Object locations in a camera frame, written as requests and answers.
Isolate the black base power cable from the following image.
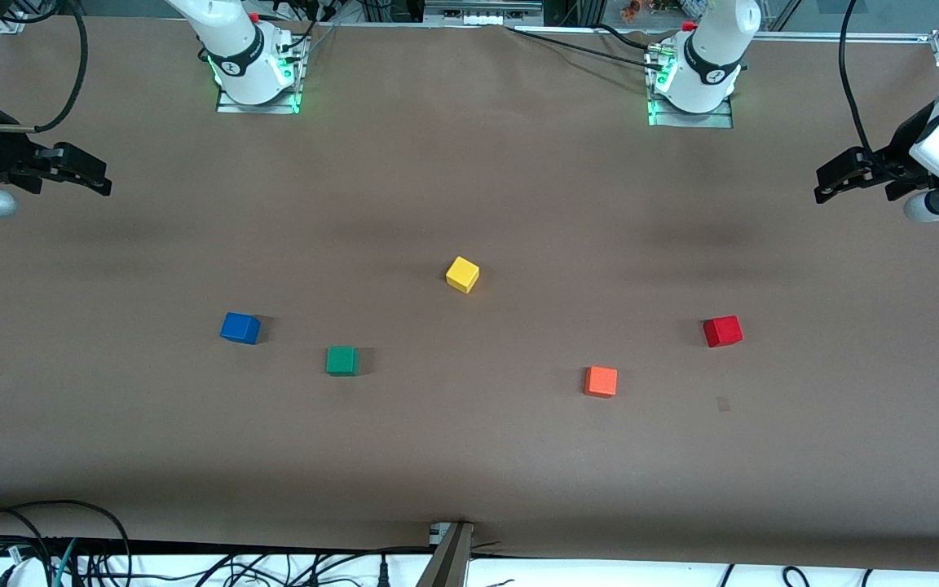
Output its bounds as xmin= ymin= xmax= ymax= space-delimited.
xmin=506 ymin=24 xmax=659 ymax=68

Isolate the aluminium frame rail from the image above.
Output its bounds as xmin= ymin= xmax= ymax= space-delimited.
xmin=763 ymin=30 xmax=939 ymax=44

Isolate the grey aluminium frame piece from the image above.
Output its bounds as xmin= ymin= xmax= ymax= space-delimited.
xmin=423 ymin=0 xmax=545 ymax=27

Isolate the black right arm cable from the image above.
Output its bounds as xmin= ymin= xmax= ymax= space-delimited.
xmin=0 ymin=0 xmax=89 ymax=133

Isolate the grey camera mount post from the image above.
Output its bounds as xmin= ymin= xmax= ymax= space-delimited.
xmin=416 ymin=520 xmax=475 ymax=587

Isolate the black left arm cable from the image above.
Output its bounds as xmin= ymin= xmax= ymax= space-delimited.
xmin=839 ymin=0 xmax=886 ymax=160

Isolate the yellow wooden block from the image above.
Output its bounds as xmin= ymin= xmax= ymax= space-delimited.
xmin=445 ymin=256 xmax=481 ymax=294

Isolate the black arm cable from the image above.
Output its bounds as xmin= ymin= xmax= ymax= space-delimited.
xmin=0 ymin=0 xmax=89 ymax=133
xmin=839 ymin=0 xmax=886 ymax=160

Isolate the orange wooden block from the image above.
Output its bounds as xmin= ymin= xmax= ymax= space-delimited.
xmin=584 ymin=365 xmax=619 ymax=399

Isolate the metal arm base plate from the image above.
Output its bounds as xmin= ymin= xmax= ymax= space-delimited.
xmin=646 ymin=45 xmax=735 ymax=129
xmin=215 ymin=33 xmax=311 ymax=115

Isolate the teal cable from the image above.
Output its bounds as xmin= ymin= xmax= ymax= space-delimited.
xmin=52 ymin=536 xmax=81 ymax=587

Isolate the black looped cable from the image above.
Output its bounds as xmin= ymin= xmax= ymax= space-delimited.
xmin=0 ymin=499 xmax=133 ymax=587

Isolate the brown table cover sheet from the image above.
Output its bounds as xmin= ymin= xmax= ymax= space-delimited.
xmin=0 ymin=16 xmax=939 ymax=573

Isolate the blue wooden block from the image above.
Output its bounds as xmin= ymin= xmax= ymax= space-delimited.
xmin=219 ymin=312 xmax=262 ymax=346

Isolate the red wooden block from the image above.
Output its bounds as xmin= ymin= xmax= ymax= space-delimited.
xmin=703 ymin=315 xmax=743 ymax=349

